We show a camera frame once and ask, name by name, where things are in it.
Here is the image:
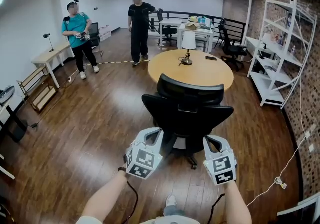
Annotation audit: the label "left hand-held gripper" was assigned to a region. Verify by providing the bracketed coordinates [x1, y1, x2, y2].
[125, 127, 166, 181]

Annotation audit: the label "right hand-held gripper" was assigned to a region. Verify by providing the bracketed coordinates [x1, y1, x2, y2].
[202, 135, 238, 186]

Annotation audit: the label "black mesh office chair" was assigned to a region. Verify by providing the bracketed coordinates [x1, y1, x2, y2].
[141, 73, 235, 170]

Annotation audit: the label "person's left forearm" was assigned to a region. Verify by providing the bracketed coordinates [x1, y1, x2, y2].
[81, 171, 129, 222]

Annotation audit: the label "person's right forearm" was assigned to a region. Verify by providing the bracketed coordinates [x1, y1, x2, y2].
[221, 180, 253, 224]

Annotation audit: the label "person's white shoe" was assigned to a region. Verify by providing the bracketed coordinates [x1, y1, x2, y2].
[165, 194, 178, 207]

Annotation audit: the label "round wooden table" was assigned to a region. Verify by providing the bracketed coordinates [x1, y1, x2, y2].
[147, 48, 235, 92]

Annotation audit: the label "person's blue jeans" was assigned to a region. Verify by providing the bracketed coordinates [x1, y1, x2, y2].
[163, 205, 186, 217]

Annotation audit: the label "person's white t-shirt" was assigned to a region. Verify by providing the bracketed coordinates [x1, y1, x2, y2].
[74, 214, 202, 224]

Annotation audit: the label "white shade table lamp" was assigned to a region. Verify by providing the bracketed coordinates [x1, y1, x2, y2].
[181, 31, 198, 66]

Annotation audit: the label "black webcam on stand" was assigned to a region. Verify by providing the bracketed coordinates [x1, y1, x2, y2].
[258, 42, 268, 60]

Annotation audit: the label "white framed board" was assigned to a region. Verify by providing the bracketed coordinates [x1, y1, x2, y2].
[275, 194, 320, 224]

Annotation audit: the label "white metal shelving unit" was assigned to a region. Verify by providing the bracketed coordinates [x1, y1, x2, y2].
[246, 0, 318, 109]

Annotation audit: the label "pale storage box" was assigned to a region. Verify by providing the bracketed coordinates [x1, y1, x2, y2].
[98, 25, 113, 42]

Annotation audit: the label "brown cardboard box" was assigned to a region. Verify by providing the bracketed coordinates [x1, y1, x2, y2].
[184, 21, 201, 31]

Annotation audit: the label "black metal railing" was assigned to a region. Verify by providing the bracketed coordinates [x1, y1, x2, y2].
[148, 10, 248, 44]

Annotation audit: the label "wooden shoe rack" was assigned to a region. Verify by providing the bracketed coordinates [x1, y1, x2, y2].
[16, 65, 60, 113]

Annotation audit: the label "white blue carton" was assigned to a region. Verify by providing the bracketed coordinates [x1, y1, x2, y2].
[198, 17, 214, 29]

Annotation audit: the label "wooden top white desk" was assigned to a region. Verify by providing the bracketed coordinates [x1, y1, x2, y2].
[30, 43, 73, 89]

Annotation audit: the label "black desk lamp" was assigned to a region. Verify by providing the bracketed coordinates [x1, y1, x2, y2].
[42, 33, 56, 53]

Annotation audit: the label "black-legged desk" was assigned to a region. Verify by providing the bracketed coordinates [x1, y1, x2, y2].
[0, 90, 29, 144]

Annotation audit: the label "grey model ship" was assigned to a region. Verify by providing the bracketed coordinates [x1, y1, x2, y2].
[0, 85, 16, 103]

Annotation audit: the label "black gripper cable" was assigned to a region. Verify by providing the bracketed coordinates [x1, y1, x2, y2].
[206, 193, 226, 224]
[125, 179, 140, 224]

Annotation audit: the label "yellow black floor cable cover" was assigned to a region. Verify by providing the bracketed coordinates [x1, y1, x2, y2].
[83, 59, 151, 67]

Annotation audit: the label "white power cable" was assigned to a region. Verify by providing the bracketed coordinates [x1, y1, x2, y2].
[245, 5, 312, 207]

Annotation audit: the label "white table frame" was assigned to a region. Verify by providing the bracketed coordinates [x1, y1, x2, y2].
[0, 152, 16, 181]

